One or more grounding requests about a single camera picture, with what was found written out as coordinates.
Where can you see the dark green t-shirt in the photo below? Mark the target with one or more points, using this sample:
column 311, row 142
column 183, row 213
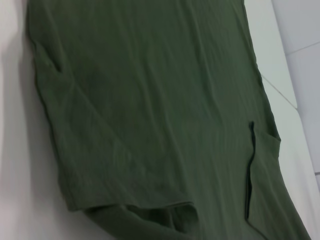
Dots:
column 150, row 112

